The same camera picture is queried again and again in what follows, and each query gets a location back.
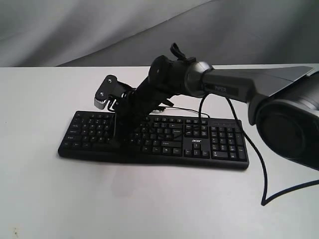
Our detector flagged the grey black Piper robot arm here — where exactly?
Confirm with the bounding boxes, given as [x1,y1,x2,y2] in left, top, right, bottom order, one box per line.
[113,44,319,169]

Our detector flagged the black Acer keyboard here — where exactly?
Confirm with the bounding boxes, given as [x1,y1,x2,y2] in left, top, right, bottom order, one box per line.
[58,111,249,170]

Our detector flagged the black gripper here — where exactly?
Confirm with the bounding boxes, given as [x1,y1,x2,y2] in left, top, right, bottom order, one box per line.
[111,79,178,162]

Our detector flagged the grey backdrop cloth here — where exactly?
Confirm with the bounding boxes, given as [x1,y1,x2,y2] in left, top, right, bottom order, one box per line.
[0,0,319,67]

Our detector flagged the wrist camera with black bracket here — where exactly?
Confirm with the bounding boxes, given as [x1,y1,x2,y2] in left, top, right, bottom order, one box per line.
[94,75,135,110]

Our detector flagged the black USB cable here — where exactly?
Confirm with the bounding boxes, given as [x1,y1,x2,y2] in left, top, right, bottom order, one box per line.
[149,106,211,119]

